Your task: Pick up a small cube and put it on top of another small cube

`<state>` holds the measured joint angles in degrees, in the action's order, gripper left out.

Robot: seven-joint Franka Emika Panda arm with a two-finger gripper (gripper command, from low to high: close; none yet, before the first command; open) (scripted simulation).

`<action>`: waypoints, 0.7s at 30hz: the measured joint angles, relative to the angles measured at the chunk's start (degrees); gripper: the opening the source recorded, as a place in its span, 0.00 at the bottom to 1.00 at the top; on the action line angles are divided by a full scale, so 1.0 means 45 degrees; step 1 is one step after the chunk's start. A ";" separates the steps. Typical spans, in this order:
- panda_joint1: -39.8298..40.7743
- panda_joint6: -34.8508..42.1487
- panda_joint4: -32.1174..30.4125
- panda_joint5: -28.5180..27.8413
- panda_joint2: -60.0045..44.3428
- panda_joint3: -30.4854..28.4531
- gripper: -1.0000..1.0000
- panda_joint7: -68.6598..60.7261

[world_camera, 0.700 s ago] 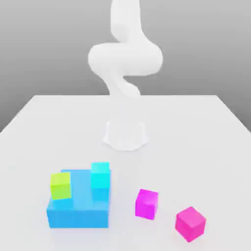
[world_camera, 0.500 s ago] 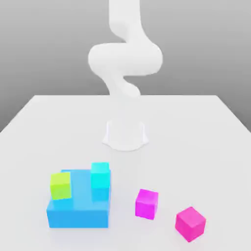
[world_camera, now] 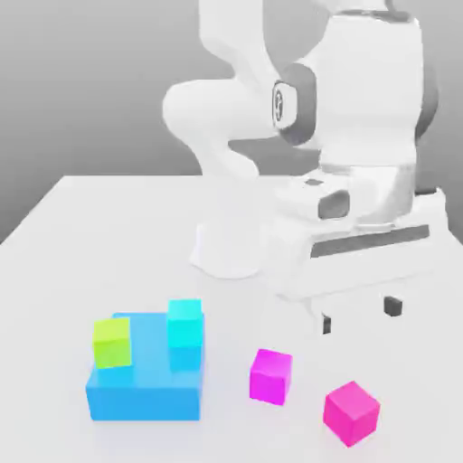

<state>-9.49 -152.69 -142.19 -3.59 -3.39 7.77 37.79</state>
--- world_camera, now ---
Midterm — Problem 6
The small pink cube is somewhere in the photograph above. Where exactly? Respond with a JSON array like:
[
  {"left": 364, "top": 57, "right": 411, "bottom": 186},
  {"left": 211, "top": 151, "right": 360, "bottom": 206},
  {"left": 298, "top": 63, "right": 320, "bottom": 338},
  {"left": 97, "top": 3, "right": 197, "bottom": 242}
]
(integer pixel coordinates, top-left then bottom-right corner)
[{"left": 322, "top": 380, "right": 382, "bottom": 449}]

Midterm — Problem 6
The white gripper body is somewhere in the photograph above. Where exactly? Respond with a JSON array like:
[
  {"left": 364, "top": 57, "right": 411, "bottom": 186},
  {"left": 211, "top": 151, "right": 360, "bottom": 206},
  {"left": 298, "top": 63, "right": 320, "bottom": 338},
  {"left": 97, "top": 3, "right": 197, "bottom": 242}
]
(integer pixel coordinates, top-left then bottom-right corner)
[{"left": 269, "top": 189, "right": 450, "bottom": 306}]

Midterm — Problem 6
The small lime green cube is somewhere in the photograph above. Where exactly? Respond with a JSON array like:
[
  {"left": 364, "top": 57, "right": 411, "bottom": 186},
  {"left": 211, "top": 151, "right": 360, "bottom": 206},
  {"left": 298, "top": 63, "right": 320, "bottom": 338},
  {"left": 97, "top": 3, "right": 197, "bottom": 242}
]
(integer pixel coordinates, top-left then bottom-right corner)
[{"left": 92, "top": 317, "right": 132, "bottom": 371}]

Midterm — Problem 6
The small cyan cube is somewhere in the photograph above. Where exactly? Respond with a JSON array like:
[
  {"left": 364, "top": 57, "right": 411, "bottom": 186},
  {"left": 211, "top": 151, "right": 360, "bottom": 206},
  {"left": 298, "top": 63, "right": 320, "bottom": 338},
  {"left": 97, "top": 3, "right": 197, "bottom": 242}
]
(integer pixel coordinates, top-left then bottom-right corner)
[{"left": 166, "top": 298, "right": 204, "bottom": 351}]

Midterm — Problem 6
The small magenta cube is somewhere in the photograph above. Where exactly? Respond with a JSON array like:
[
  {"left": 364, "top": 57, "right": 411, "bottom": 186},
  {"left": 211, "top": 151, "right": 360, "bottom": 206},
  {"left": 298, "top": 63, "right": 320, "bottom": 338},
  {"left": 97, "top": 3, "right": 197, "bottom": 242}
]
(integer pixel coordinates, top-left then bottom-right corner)
[{"left": 248, "top": 347, "right": 294, "bottom": 407}]

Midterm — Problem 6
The large blue box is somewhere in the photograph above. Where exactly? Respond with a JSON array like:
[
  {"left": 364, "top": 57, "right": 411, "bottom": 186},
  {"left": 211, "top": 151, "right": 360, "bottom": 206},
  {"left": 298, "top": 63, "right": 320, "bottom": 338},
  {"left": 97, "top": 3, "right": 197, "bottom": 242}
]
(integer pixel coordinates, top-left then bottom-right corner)
[{"left": 85, "top": 311, "right": 206, "bottom": 423}]

